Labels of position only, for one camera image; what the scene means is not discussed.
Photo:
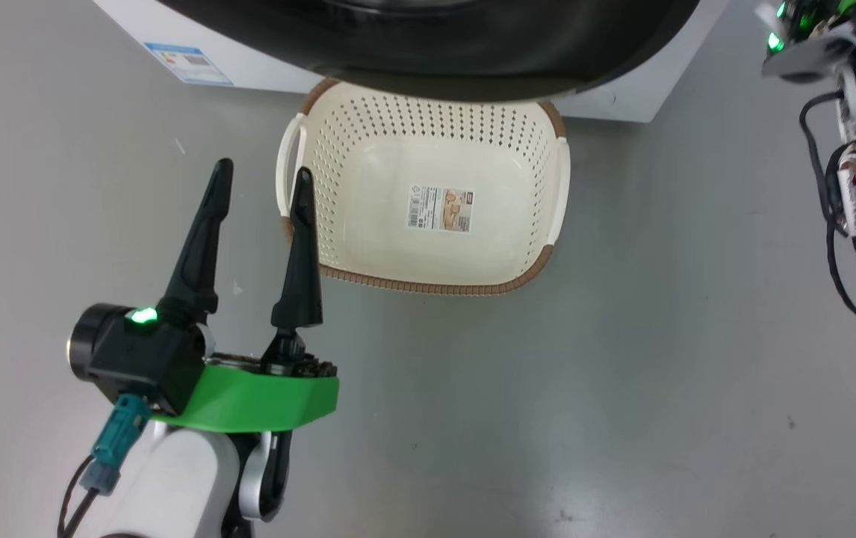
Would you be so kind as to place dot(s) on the black round washing machine door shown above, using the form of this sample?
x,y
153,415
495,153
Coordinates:
x,y
473,52

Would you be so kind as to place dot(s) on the blue energy label sticker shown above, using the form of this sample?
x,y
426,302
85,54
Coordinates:
x,y
189,64

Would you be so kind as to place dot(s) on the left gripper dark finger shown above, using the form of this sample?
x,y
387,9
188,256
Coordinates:
x,y
302,261
200,246

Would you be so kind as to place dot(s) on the cream perforated laundry basket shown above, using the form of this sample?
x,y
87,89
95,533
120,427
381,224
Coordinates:
x,y
368,224

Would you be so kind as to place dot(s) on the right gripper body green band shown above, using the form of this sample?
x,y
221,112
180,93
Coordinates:
x,y
816,13

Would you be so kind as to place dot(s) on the basket product label sticker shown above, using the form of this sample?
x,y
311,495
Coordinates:
x,y
441,208

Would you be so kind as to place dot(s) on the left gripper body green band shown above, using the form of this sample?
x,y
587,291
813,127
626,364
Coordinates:
x,y
264,400

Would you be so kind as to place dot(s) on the white washing machine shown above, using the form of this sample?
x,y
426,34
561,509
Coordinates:
x,y
264,67

